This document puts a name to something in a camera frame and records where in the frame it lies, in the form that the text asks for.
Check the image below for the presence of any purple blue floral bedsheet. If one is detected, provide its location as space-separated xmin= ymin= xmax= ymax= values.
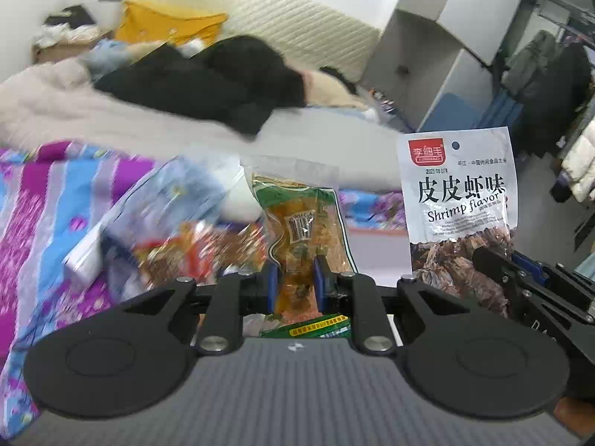
xmin=0 ymin=142 xmax=410 ymax=428

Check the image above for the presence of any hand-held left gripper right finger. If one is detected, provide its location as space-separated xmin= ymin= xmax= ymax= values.
xmin=313 ymin=255 xmax=471 ymax=355

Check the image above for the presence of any grey pillow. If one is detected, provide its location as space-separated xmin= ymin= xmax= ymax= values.
xmin=0 ymin=58 xmax=405 ymax=191

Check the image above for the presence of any clear blue printed plastic bag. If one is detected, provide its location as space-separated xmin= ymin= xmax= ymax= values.
xmin=104 ymin=155 xmax=254 ymax=252

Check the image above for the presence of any white paper roll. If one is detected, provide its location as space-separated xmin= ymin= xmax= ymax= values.
xmin=64 ymin=223 xmax=110 ymax=285

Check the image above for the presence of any green yellow snack packet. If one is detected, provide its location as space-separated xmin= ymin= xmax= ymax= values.
xmin=241 ymin=155 xmax=360 ymax=339

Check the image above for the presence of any pink cardboard box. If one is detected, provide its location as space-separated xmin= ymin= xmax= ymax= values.
xmin=346 ymin=227 xmax=414 ymax=289

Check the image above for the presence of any black hanging coat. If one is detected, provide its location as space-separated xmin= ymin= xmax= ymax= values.
xmin=521 ymin=44 xmax=595 ymax=159

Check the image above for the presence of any white wardrobe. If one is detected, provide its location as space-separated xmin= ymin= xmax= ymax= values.
xmin=363 ymin=0 xmax=531 ymax=133

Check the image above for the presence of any teal cloth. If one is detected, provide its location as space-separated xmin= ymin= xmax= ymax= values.
xmin=574 ymin=253 xmax=595 ymax=284

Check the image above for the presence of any person's right hand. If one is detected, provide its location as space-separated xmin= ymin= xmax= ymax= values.
xmin=553 ymin=397 xmax=595 ymax=440

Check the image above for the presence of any white plush toy blue scarf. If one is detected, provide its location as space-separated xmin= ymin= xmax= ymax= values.
xmin=221 ymin=158 xmax=263 ymax=221

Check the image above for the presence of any grey green hanging jacket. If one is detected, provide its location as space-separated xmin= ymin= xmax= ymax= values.
xmin=503 ymin=30 xmax=561 ymax=98

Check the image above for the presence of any cream fluffy pillow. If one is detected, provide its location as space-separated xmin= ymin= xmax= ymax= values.
xmin=302 ymin=70 xmax=373 ymax=111

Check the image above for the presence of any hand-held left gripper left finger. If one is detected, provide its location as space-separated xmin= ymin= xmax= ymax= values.
xmin=123 ymin=262 xmax=280 ymax=355

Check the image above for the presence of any cluster of small bottles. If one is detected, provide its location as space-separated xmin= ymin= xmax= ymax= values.
xmin=372 ymin=88 xmax=401 ymax=118

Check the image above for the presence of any heap of clothes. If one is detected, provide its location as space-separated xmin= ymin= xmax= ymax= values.
xmin=32 ymin=4 xmax=115 ymax=63

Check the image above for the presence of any grey white snack packet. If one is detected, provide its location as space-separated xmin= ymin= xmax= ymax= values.
xmin=397 ymin=126 xmax=519 ymax=319

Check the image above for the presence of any black clothing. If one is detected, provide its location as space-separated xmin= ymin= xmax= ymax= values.
xmin=93 ymin=35 xmax=308 ymax=138

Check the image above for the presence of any yellow pillow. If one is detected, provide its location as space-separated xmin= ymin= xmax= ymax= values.
xmin=114 ymin=0 xmax=228 ymax=47

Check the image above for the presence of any cream quilted headboard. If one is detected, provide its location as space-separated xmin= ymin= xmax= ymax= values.
xmin=125 ymin=0 xmax=382 ymax=84

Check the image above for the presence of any light blue garment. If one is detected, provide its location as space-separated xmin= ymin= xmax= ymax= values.
xmin=84 ymin=39 xmax=154 ymax=80

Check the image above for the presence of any white puffer jacket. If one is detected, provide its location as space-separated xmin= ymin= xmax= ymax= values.
xmin=560 ymin=125 xmax=595 ymax=203

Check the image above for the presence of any pile of snack packets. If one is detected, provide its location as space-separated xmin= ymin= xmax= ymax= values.
xmin=132 ymin=220 xmax=270 ymax=289

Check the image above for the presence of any blue curtain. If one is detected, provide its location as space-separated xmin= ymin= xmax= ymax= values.
xmin=479 ymin=88 xmax=525 ymax=131

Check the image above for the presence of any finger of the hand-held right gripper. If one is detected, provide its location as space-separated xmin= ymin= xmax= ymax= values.
xmin=511 ymin=252 xmax=565 ymax=284
xmin=472 ymin=246 xmax=535 ymax=321

